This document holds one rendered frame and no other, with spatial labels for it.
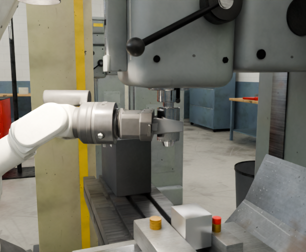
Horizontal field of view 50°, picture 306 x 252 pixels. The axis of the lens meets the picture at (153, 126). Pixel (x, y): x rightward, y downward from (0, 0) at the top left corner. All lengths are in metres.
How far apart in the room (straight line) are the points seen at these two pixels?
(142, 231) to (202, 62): 0.32
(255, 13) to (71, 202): 2.11
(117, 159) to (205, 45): 0.56
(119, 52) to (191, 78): 0.14
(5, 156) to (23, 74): 8.94
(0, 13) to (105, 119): 0.39
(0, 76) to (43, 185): 7.39
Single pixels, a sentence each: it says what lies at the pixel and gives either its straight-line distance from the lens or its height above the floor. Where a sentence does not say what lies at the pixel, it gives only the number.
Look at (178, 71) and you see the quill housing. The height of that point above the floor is 1.34.
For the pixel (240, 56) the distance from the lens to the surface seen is 0.63.
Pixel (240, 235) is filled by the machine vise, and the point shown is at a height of 1.02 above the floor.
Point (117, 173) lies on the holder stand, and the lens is 1.07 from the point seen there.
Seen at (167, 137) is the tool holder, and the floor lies 1.21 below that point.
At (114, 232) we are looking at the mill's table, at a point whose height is 0.95.
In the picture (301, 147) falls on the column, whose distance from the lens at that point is 0.92.
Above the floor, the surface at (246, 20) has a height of 1.43.
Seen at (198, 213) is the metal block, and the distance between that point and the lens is 0.61.
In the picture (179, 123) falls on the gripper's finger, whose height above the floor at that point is 1.24.
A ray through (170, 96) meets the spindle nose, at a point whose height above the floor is 1.29.
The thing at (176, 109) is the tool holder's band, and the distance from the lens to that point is 0.67.
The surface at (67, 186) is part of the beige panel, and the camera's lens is 2.49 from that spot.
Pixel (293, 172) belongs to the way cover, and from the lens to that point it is 0.93.
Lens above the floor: 1.33
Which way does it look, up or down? 9 degrees down
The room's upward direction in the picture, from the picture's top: straight up
